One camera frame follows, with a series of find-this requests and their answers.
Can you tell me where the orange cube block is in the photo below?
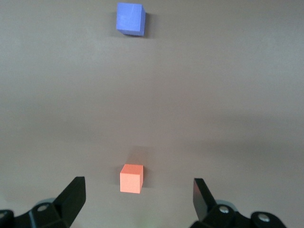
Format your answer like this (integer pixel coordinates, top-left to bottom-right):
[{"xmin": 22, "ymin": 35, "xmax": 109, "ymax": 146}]
[{"xmin": 120, "ymin": 163, "xmax": 144, "ymax": 194}]

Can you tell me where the purple cube block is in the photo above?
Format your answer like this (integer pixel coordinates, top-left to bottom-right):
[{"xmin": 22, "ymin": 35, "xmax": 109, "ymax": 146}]
[{"xmin": 116, "ymin": 2, "xmax": 146, "ymax": 37}]

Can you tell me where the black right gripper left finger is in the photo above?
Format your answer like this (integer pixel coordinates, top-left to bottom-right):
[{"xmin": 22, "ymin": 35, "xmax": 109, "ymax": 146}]
[{"xmin": 0, "ymin": 176, "xmax": 86, "ymax": 228}]

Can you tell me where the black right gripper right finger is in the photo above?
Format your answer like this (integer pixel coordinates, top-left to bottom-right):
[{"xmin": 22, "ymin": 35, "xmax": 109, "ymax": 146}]
[{"xmin": 190, "ymin": 178, "xmax": 288, "ymax": 228}]

